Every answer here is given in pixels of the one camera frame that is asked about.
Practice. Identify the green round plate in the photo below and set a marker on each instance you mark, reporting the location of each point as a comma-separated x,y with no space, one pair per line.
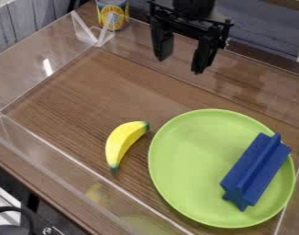
192,152

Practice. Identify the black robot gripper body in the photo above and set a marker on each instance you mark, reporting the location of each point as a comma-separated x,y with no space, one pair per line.
189,17

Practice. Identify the yellow blue tin can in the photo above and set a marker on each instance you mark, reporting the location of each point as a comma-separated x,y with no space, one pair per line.
116,10

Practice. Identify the blue plastic block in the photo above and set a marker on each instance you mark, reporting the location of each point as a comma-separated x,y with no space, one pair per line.
253,171

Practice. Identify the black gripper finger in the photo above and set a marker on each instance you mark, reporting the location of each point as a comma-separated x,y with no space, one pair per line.
161,39
205,51

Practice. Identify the clear acrylic enclosure wall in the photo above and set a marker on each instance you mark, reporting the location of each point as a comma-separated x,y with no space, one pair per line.
68,89

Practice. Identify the yellow toy banana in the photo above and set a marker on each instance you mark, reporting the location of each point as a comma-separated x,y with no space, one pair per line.
124,135

